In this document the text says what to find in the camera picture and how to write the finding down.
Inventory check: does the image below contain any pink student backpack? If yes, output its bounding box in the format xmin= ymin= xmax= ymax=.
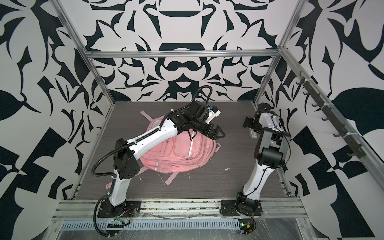
xmin=104 ymin=110 xmax=222 ymax=190

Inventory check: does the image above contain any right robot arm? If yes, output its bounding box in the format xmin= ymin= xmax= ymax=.
xmin=237 ymin=103 xmax=291 ymax=208

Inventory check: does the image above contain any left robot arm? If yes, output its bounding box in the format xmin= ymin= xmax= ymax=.
xmin=107 ymin=101 xmax=225 ymax=208

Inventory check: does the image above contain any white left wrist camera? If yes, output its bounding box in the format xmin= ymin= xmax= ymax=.
xmin=205 ymin=106 xmax=221 ymax=124

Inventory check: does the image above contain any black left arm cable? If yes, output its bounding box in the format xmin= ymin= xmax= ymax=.
xmin=90 ymin=85 xmax=214 ymax=238

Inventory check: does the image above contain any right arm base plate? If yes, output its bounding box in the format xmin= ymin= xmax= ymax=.
xmin=219 ymin=199 xmax=263 ymax=217

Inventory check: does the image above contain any aluminium front rail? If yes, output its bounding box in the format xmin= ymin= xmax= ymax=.
xmin=53 ymin=198 xmax=307 ymax=220

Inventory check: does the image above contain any white perforated cable duct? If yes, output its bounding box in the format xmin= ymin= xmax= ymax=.
xmin=59 ymin=218 xmax=241 ymax=231

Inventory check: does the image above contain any wall hook rack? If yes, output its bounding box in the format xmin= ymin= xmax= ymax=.
xmin=297 ymin=73 xmax=367 ymax=159

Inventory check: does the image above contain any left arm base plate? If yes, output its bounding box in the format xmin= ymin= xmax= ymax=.
xmin=97 ymin=200 xmax=142 ymax=218

